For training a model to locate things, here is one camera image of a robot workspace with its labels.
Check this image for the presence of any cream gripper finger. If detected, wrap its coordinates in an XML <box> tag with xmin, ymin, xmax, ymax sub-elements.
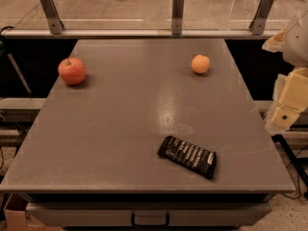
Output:
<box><xmin>262</xmin><ymin>29</ymin><xmax>285</xmax><ymax>53</ymax></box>
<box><xmin>269</xmin><ymin>67</ymin><xmax>308</xmax><ymax>130</ymax></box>

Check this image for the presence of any red apple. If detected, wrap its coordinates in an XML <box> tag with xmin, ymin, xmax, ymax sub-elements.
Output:
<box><xmin>58</xmin><ymin>58</ymin><xmax>87</xmax><ymax>86</ymax></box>

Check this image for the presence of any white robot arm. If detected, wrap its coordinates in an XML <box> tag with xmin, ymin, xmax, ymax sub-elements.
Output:
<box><xmin>262</xmin><ymin>7</ymin><xmax>308</xmax><ymax>133</ymax></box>

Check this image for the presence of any black rxbar chocolate wrapper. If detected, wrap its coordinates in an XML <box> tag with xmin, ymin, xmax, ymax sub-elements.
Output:
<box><xmin>157</xmin><ymin>136</ymin><xmax>217</xmax><ymax>180</ymax></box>

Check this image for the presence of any black stand leg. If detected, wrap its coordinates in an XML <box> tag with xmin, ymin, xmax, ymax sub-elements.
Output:
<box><xmin>271</xmin><ymin>135</ymin><xmax>308</xmax><ymax>189</ymax></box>

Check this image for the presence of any orange fruit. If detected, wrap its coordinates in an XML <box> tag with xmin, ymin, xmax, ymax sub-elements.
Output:
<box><xmin>191</xmin><ymin>55</ymin><xmax>210</xmax><ymax>74</ymax></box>

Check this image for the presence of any cardboard box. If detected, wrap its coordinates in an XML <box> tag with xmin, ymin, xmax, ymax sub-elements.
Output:
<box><xmin>4</xmin><ymin>193</ymin><xmax>62</xmax><ymax>231</ymax></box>

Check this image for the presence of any right metal bracket post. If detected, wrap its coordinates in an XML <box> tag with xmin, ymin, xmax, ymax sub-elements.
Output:
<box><xmin>249</xmin><ymin>0</ymin><xmax>274</xmax><ymax>36</ymax></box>

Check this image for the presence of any metal bracket post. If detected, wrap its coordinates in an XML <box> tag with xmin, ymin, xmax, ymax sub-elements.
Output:
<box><xmin>171</xmin><ymin>0</ymin><xmax>185</xmax><ymax>35</ymax></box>
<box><xmin>39</xmin><ymin>0</ymin><xmax>64</xmax><ymax>35</ymax></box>
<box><xmin>249</xmin><ymin>0</ymin><xmax>274</xmax><ymax>36</ymax></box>

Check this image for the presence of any middle metal bracket post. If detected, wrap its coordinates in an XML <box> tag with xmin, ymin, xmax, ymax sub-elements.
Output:
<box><xmin>171</xmin><ymin>0</ymin><xmax>185</xmax><ymax>35</ymax></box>

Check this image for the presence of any grey drawer with handle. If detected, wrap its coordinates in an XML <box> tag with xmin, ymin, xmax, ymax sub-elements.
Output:
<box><xmin>26</xmin><ymin>202</ymin><xmax>271</xmax><ymax>228</ymax></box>

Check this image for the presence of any left metal bracket post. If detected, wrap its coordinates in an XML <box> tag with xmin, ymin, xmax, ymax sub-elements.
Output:
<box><xmin>39</xmin><ymin>0</ymin><xmax>64</xmax><ymax>35</ymax></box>

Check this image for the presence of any metal rail bar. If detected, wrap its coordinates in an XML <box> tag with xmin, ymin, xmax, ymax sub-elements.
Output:
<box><xmin>2</xmin><ymin>29</ymin><xmax>278</xmax><ymax>39</ymax></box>

